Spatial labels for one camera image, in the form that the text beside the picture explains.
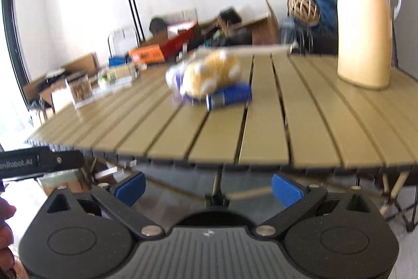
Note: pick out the small green bottle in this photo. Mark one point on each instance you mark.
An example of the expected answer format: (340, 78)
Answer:
(104, 82)

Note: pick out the blue drink can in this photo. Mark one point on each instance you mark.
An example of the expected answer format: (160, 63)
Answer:
(228, 97)

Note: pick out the person's left hand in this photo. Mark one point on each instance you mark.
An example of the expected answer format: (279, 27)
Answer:
(6, 233)

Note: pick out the black window frame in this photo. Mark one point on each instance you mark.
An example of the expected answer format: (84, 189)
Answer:
(9, 20)

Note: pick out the printed paper sheet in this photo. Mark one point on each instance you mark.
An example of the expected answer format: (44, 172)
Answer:
(98, 96)

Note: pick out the small tan carton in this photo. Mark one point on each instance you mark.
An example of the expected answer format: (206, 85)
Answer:
(122, 74)

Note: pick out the black woven bag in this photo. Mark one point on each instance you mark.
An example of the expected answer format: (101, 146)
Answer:
(230, 17)

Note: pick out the yellow plush toy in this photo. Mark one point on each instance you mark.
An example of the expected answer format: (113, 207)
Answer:
(212, 69)

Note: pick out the orange cardboard tray box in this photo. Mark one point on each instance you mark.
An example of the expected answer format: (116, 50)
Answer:
(150, 53)

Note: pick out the clear jar of snacks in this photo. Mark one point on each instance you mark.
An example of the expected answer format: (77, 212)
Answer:
(80, 91)

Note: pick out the wicker ball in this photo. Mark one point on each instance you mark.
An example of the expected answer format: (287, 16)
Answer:
(303, 9)

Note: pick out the white wall socket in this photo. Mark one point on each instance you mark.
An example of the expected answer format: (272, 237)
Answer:
(169, 18)
(191, 14)
(179, 16)

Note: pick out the yellow thermos jug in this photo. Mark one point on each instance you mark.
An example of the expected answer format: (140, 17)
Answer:
(362, 30)

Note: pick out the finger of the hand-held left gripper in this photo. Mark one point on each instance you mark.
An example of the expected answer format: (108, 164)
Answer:
(60, 160)

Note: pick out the black tripod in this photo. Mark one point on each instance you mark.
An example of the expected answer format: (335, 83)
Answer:
(395, 47)

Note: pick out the dark blue cloth bag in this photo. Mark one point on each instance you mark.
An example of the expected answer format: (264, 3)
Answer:
(326, 4)

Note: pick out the olive folding slat table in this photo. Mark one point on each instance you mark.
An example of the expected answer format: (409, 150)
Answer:
(294, 118)

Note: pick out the open brown cardboard box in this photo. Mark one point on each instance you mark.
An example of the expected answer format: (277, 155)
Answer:
(266, 30)

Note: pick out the grey blue bottle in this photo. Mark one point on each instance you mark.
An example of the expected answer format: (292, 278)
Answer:
(288, 30)

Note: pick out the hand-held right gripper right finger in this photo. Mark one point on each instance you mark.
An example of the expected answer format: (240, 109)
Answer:
(287, 189)

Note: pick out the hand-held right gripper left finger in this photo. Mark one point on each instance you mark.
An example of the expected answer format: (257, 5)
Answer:
(130, 189)

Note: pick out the white metal tube frame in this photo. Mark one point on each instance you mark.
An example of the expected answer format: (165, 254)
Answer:
(111, 43)

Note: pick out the blue box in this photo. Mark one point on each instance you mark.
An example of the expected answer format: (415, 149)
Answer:
(117, 61)

